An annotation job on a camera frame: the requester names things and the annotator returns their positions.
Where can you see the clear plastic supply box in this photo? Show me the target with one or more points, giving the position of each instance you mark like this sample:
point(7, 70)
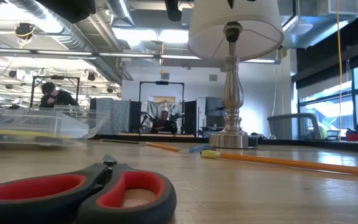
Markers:
point(26, 123)

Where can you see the orange pencil with pale eraser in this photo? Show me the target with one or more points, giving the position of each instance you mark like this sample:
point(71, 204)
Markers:
point(291, 163)

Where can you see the red and black scissors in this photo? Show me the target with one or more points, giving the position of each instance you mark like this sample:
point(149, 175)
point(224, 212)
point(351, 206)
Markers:
point(104, 179)

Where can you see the ceiling light strip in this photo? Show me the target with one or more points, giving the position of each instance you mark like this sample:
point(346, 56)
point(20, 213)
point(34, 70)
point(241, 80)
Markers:
point(126, 55)

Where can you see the black ceiling spotlight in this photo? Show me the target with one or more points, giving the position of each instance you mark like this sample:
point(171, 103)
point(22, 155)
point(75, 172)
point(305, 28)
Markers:
point(110, 89)
point(91, 76)
point(12, 73)

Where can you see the white shade silver table lamp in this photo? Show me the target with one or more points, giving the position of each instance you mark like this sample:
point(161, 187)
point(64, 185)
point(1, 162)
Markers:
point(232, 93)

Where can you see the crumpled silver backdrop sheet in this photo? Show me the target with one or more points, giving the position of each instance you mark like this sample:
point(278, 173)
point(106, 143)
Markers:
point(154, 109)

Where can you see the grey cabinet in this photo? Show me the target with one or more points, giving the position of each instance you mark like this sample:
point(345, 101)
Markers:
point(214, 109)

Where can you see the black partition panel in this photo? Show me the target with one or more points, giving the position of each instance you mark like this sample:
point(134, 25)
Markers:
point(190, 118)

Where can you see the grey partition panel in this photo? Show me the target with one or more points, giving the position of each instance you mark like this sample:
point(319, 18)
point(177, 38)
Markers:
point(120, 115)

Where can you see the grey office chair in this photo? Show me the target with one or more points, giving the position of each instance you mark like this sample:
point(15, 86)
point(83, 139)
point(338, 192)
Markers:
point(291, 127)

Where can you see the thin dark rod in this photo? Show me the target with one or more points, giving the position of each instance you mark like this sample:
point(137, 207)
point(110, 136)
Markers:
point(120, 141)

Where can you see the silver air duct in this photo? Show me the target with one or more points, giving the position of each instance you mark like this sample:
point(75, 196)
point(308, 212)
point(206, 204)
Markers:
point(73, 34)

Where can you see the grey wall vent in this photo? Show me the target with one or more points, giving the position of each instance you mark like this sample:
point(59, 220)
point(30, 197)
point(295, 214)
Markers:
point(213, 77)
point(165, 76)

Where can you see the black rig frame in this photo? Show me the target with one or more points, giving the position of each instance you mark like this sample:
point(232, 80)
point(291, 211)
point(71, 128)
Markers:
point(56, 77)
point(162, 82)

